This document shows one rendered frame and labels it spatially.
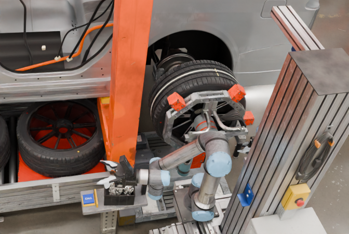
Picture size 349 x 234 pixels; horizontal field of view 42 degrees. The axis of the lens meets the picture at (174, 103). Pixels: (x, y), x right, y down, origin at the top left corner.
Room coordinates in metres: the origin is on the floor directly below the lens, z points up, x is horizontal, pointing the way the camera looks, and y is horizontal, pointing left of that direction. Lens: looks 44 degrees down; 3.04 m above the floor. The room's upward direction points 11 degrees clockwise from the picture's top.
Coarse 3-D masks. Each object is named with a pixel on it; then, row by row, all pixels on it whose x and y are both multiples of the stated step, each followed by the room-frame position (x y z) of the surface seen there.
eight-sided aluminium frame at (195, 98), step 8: (192, 96) 2.11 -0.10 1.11; (200, 96) 2.14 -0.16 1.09; (208, 96) 2.13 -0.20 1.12; (216, 96) 2.14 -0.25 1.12; (224, 96) 2.16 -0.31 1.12; (192, 104) 2.08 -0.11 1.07; (232, 104) 2.18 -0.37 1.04; (240, 104) 2.25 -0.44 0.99; (168, 112) 2.07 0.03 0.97; (176, 112) 2.04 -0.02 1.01; (184, 112) 2.06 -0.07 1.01; (240, 112) 2.21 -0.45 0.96; (168, 120) 2.02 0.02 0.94; (168, 128) 2.03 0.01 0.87; (168, 136) 2.03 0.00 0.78; (232, 136) 2.21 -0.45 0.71; (176, 144) 2.06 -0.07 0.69; (184, 144) 2.13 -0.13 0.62
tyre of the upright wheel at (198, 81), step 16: (192, 64) 2.35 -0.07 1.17; (208, 64) 2.37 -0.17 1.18; (160, 80) 2.28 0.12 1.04; (176, 80) 2.22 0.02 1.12; (192, 80) 2.20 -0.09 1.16; (208, 80) 2.21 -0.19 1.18; (224, 80) 2.26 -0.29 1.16; (160, 96) 2.16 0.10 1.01; (160, 112) 2.09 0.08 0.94; (160, 128) 2.09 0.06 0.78
